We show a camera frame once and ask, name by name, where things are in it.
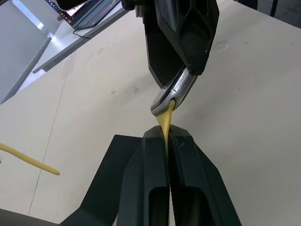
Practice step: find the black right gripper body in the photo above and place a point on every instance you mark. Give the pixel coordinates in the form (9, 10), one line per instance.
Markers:
(141, 5)

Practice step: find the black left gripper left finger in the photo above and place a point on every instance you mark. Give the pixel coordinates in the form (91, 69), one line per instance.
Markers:
(145, 179)

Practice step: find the silver watch body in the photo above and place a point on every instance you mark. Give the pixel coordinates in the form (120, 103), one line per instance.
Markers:
(181, 87)

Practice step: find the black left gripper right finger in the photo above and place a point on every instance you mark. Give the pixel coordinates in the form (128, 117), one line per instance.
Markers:
(195, 183)

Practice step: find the grey side desk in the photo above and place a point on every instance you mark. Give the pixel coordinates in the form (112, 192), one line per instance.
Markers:
(68, 49)

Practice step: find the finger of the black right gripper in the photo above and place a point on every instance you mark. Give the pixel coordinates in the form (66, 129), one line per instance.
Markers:
(195, 30)
(160, 54)

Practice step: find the black laptop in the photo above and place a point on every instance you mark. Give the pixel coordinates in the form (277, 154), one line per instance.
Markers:
(94, 14)

